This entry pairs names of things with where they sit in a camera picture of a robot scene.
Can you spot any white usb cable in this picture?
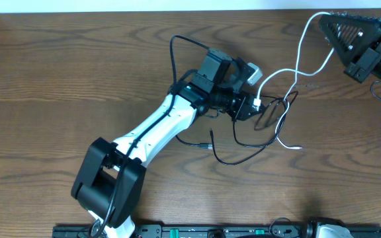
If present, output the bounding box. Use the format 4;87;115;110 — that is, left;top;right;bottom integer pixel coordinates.
252;11;335;151

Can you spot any black usb cable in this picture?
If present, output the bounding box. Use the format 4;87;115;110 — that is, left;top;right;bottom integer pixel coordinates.
175;91;299;149

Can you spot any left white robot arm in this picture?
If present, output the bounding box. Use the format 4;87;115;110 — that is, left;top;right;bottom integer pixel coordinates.
71;49;264;237

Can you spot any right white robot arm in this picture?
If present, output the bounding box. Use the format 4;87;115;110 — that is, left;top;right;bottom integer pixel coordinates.
319;13;381;93

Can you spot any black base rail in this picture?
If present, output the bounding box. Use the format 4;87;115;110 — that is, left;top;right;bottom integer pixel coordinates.
51;224;381;238

